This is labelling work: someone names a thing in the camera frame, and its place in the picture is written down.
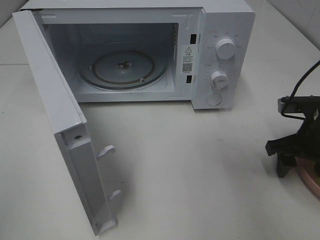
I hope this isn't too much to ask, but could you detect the round door release button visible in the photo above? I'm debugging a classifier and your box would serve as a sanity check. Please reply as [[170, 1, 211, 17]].
[[206, 93, 222, 106]]

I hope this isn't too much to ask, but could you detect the white power knob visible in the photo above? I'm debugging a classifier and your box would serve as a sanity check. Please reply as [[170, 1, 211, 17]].
[[215, 36, 237, 60]]

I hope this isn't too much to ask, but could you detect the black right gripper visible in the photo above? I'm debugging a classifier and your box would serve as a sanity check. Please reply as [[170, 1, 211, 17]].
[[265, 96, 320, 178]]

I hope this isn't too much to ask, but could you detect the glass turntable plate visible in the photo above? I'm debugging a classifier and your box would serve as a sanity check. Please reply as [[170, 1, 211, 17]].
[[79, 49, 169, 90]]

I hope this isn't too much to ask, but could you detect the warning label sticker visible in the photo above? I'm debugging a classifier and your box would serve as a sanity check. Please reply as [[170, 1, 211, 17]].
[[180, 44, 196, 74]]

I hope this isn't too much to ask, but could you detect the pink plate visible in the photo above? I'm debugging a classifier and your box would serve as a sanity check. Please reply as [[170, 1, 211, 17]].
[[295, 157, 320, 200]]

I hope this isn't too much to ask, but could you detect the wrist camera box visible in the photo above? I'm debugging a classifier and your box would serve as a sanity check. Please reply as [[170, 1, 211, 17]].
[[277, 97, 288, 113]]

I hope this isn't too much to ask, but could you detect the white microwave door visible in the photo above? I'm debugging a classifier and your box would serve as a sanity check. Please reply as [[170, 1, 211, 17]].
[[12, 10, 122, 236]]

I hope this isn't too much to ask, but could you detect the white microwave oven body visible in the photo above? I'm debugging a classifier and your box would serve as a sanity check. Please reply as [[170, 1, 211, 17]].
[[18, 0, 256, 110]]

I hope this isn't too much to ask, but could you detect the white timer knob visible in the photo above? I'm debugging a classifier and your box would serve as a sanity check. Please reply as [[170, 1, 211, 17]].
[[210, 70, 229, 89]]

